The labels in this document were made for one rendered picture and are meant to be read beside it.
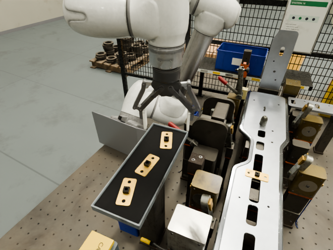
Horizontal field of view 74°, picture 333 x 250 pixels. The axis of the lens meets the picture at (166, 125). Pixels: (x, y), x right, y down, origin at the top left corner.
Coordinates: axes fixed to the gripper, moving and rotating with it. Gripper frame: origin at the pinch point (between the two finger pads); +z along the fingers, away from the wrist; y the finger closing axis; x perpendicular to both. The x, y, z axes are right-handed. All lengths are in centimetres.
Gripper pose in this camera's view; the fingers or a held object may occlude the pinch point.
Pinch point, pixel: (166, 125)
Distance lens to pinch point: 70.7
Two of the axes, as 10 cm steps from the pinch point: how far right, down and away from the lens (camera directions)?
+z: 0.0, 7.8, 6.2
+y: 10.0, 0.4, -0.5
